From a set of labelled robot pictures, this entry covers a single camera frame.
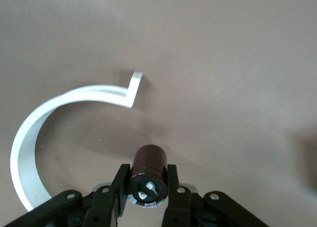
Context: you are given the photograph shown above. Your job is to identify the large white curved bracket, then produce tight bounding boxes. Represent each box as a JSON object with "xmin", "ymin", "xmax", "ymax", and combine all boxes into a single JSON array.
[{"xmin": 9, "ymin": 70, "xmax": 144, "ymax": 212}]

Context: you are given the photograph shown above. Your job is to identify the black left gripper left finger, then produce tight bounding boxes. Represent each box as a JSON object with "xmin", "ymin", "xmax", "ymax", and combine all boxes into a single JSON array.
[{"xmin": 83, "ymin": 164, "xmax": 131, "ymax": 227}]

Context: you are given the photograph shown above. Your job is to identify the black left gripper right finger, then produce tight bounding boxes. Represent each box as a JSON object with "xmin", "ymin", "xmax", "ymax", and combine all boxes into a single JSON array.
[{"xmin": 160, "ymin": 164, "xmax": 199, "ymax": 227}]

